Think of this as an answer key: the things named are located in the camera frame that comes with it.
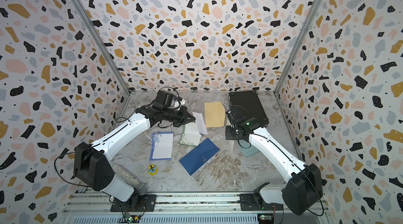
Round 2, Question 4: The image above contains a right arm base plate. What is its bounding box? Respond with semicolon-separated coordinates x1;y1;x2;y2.
239;194;283;211

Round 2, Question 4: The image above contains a yellow envelope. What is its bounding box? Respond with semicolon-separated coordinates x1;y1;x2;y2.
204;102;226;128

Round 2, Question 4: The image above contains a white letter paper blue border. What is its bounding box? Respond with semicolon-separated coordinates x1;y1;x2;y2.
150;132;174;161

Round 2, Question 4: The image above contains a dark blue envelope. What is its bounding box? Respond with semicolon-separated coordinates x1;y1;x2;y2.
179;138;220;176

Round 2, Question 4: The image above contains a black briefcase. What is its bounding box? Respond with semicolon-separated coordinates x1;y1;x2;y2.
229;90;269;127

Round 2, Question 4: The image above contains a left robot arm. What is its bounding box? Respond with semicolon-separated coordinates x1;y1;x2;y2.
73;90;196;203

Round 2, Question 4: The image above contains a light teal envelope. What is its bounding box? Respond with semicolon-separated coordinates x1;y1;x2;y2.
239;145;260;157

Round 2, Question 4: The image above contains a white letter paper green border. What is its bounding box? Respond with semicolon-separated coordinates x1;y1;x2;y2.
179;122;201;146

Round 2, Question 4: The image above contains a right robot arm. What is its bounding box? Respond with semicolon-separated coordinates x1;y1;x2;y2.
225;118;323;216

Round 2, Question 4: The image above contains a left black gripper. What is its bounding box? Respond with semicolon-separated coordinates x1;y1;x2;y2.
163;106;197;127

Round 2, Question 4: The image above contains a cream envelope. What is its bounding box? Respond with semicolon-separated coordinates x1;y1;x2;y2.
226;118;234;155

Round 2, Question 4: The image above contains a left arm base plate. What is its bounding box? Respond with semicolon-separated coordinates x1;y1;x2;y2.
110;194;157;212

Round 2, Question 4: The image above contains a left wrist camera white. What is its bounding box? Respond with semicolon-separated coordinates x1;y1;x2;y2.
173;97;186;109

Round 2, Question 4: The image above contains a small yellow round sticker toy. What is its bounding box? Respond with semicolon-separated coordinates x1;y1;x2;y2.
148;164;158;176

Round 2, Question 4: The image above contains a glittery silver tube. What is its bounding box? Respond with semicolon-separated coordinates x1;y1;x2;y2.
112;164;148;196

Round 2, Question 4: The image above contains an aluminium front rail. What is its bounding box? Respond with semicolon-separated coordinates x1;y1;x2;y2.
61;190;333;224

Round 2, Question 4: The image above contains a small circuit board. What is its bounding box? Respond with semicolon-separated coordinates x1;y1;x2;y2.
123;213;141;224

